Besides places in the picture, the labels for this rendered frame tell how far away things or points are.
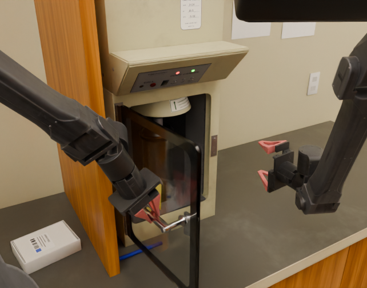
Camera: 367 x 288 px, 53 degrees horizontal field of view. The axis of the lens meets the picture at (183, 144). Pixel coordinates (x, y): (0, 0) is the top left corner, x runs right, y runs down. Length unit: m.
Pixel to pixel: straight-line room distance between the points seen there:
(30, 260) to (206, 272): 0.47
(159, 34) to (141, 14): 0.07
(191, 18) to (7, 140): 0.74
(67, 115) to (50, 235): 0.63
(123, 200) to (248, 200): 0.69
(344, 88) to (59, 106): 0.44
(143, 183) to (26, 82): 0.30
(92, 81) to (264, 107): 1.17
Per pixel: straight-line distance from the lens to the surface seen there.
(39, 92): 0.58
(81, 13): 0.77
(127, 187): 0.71
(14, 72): 0.56
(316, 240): 1.22
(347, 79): 0.62
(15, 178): 1.42
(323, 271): 1.34
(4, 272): 0.32
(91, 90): 0.80
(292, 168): 0.99
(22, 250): 1.15
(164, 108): 1.02
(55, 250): 1.12
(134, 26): 0.90
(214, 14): 1.01
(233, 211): 1.29
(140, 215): 0.75
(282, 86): 1.86
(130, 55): 0.84
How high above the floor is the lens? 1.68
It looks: 25 degrees down
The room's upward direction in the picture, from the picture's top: straight up
